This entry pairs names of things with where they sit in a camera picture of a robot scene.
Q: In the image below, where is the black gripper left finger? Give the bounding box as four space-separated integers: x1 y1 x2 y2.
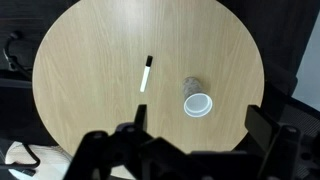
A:
65 105 187 180

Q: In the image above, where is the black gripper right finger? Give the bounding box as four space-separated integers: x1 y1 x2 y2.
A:
191 105 320 180

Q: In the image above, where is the white marker with black cap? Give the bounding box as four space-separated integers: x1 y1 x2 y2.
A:
140 55 153 92

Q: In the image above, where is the white patterned paper cup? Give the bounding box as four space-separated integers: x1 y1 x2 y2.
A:
183 77 213 118

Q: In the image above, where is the white round stool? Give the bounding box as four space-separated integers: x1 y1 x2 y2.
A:
5 141 72 180

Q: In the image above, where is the round wooden table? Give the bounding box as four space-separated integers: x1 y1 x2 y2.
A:
32 0 264 154

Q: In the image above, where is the black mesh office chair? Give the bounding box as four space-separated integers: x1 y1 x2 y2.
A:
219 0 320 141

